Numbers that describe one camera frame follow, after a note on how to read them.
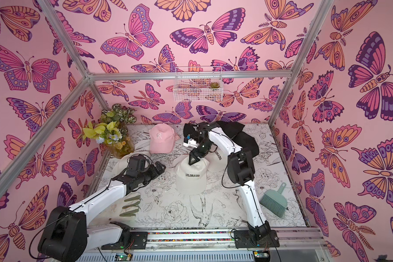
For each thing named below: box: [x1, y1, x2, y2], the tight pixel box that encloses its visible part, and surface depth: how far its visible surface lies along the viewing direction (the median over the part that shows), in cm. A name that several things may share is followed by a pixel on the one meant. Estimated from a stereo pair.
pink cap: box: [149, 122, 181, 154], surface depth 108 cm
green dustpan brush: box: [259, 182, 288, 219], surface depth 87 cm
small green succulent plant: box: [208, 81, 220, 89], surface depth 94 cm
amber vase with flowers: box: [82, 103, 138, 159], surface depth 96 cm
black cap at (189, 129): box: [183, 123, 199, 144], surface depth 115 cm
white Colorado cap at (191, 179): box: [176, 156, 210, 195], surface depth 92 cm
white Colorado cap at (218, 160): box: [204, 144, 229, 173], surface depth 99 cm
